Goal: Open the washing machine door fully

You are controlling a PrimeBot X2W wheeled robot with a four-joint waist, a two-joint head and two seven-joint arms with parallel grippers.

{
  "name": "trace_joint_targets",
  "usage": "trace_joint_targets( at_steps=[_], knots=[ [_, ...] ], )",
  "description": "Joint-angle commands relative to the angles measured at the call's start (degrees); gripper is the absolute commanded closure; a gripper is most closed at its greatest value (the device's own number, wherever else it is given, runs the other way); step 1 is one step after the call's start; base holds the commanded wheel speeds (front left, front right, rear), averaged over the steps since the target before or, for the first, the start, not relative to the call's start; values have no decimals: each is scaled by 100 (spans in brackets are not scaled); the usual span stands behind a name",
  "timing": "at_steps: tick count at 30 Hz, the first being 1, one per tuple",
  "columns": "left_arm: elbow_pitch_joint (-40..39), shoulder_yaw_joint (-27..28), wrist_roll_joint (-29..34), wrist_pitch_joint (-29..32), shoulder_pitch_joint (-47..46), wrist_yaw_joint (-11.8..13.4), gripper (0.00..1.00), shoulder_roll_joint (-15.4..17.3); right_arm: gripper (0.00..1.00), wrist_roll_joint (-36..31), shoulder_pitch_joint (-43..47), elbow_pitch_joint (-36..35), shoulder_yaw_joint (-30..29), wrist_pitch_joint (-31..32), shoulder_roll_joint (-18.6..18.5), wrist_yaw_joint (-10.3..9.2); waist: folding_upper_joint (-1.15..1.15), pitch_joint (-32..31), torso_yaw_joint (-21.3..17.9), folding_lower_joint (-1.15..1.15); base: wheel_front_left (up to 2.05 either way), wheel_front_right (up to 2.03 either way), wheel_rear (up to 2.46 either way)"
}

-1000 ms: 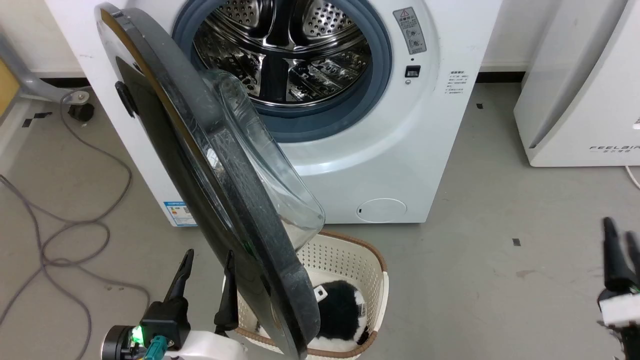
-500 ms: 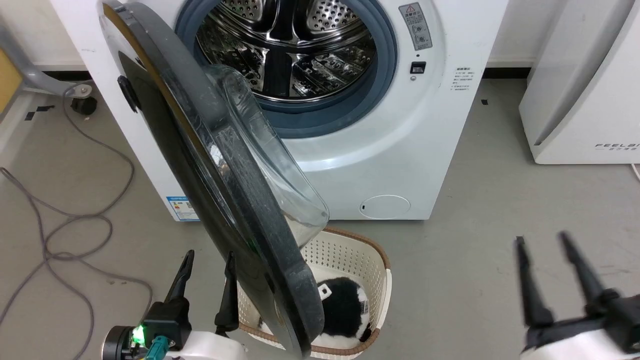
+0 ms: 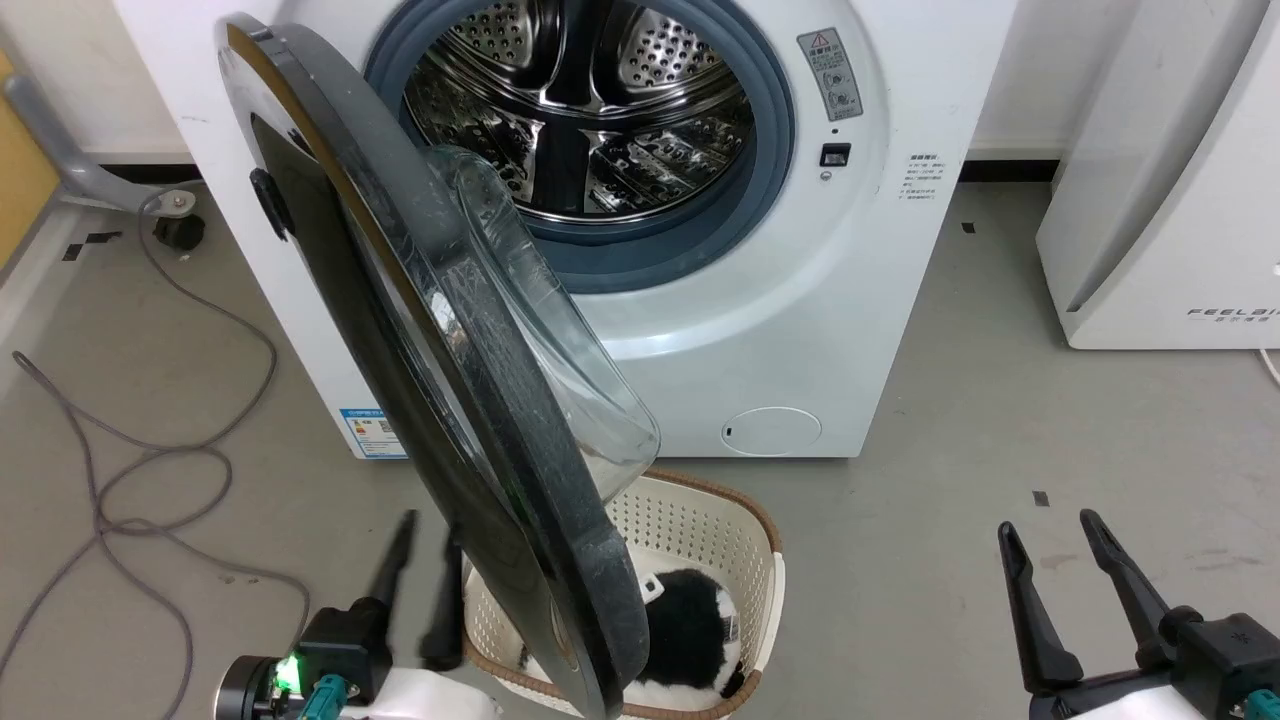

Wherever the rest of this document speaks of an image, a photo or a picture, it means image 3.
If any grey floor cable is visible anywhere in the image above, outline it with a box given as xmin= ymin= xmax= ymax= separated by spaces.
xmin=0 ymin=189 xmax=312 ymax=720

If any cream plastic laundry basket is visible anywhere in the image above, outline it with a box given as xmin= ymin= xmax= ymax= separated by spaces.
xmin=461 ymin=467 xmax=787 ymax=720

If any white front-load washing machine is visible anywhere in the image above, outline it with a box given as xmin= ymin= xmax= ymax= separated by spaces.
xmin=110 ymin=0 xmax=1022 ymax=461

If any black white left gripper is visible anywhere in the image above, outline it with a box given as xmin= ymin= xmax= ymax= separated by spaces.
xmin=295 ymin=509 xmax=549 ymax=720

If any round white filter cover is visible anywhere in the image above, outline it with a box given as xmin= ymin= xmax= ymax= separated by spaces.
xmin=721 ymin=406 xmax=824 ymax=459

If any blue white energy label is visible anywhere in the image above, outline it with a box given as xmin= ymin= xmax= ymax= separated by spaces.
xmin=337 ymin=406 xmax=408 ymax=460

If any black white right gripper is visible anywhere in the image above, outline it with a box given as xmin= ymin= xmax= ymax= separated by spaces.
xmin=997 ymin=509 xmax=1280 ymax=720

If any grey rubber door gasket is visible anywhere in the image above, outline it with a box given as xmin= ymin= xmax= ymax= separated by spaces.
xmin=363 ymin=0 xmax=797 ymax=295

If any yellow wooden panel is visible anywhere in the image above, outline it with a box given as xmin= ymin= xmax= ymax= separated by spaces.
xmin=0 ymin=48 xmax=62 ymax=273

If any black caster wheel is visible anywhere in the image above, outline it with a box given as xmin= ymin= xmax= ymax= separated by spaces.
xmin=151 ymin=212 xmax=207 ymax=252

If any black round washing machine door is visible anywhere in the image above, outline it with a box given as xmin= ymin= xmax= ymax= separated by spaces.
xmin=214 ymin=12 xmax=662 ymax=720

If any black and white garment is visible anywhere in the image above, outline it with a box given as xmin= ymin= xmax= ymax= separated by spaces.
xmin=518 ymin=567 xmax=747 ymax=702

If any grey warning sticker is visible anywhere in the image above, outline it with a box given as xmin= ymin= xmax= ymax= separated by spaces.
xmin=796 ymin=27 xmax=865 ymax=124

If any grey metal chair leg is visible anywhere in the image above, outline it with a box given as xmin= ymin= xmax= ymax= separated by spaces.
xmin=0 ymin=71 xmax=198 ymax=215

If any white standing appliance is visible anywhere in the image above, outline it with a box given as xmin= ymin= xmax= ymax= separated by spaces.
xmin=1034 ymin=0 xmax=1280 ymax=352

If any perforated steel washer drum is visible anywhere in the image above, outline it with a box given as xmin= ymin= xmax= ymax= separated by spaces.
xmin=404 ymin=0 xmax=757 ymax=218

